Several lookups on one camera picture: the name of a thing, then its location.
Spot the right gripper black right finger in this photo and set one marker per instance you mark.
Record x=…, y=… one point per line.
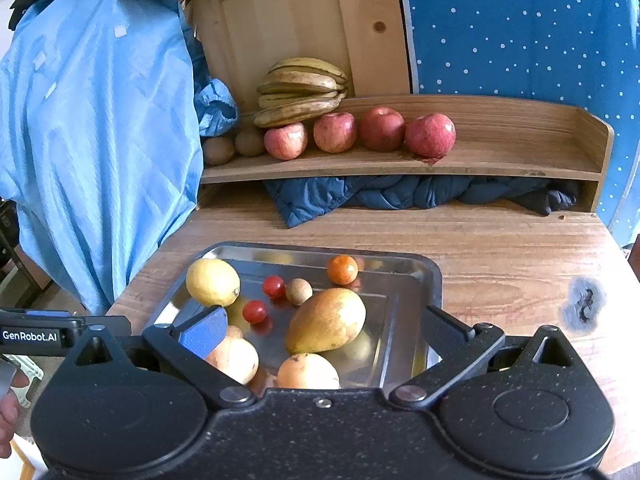
x=464, y=353

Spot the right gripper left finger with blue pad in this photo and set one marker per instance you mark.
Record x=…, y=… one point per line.
x=184, y=347

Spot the yellow lemon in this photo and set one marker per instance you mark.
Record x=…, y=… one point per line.
x=213, y=282

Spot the orange green mango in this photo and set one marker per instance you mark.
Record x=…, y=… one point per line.
x=326, y=321

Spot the small orange tangerine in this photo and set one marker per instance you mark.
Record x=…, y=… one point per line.
x=234, y=332

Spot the person's left hand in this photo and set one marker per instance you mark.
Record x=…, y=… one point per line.
x=9, y=411

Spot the cherry tomato near lemon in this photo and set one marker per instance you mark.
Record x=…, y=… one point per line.
x=254, y=312

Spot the cherry tomato under shelf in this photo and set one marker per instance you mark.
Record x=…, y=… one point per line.
x=274, y=287

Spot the steel baking tray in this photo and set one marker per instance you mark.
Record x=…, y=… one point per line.
x=394, y=288

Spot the pale round orange fruit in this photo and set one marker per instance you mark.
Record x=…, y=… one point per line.
x=308, y=371

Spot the dark blue quilted jacket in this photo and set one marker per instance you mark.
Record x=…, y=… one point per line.
x=301, y=200

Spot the brown kiwi left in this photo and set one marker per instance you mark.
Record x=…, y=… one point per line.
x=218, y=151

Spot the brown kiwi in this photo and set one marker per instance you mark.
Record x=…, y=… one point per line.
x=249, y=142
x=218, y=151

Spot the brown kiwi right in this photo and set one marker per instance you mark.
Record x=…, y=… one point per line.
x=249, y=142

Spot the dark red apple rightmost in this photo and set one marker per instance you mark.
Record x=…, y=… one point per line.
x=431, y=136

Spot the dark red apple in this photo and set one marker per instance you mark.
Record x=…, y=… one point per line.
x=382, y=129
x=431, y=136

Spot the pale red apple leftmost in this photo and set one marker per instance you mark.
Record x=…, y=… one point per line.
x=287, y=142

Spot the pale red apple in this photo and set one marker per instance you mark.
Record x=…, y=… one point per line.
x=287, y=142
x=335, y=132

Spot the crumpled blue shoe cover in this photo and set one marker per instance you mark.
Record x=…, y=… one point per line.
x=216, y=109

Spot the light blue garment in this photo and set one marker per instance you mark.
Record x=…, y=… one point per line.
x=99, y=139

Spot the banana bunch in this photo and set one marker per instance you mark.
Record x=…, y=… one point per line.
x=298, y=89

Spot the wooden panel board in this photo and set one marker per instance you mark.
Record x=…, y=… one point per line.
x=242, y=39

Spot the blue starry fabric wardrobe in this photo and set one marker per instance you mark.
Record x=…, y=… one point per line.
x=576, y=52

